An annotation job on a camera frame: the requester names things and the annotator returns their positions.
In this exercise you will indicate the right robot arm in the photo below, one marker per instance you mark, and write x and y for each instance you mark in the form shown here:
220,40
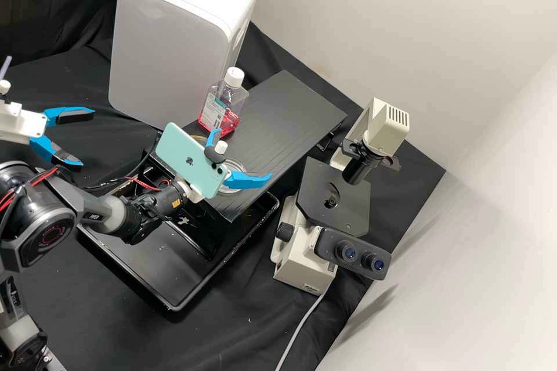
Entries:
109,211

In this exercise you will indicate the black tray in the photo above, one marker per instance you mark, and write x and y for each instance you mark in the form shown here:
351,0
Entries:
174,266

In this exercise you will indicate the white box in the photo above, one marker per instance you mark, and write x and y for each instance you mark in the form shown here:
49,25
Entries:
174,40

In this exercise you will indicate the right wrist camera phone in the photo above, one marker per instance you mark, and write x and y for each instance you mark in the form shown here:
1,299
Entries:
185,158

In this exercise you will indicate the left wrist camera phone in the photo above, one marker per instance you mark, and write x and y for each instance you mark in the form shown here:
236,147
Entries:
4,86

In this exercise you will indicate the black platform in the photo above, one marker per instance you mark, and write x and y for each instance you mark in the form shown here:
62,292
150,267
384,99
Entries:
278,127

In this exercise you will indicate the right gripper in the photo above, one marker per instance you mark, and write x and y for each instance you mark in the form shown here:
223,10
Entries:
196,195

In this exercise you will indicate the red liquid bottle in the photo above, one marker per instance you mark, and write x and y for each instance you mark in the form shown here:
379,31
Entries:
219,112

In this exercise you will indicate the cream microscope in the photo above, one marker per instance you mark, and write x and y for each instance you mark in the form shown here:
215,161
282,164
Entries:
304,258

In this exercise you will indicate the petri dish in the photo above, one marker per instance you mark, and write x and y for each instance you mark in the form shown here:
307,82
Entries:
238,165

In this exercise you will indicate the wrist camera phone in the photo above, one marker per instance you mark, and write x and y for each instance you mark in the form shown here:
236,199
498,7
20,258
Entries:
4,86
185,158

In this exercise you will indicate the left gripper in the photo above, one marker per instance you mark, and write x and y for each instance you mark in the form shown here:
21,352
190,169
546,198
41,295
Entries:
21,123

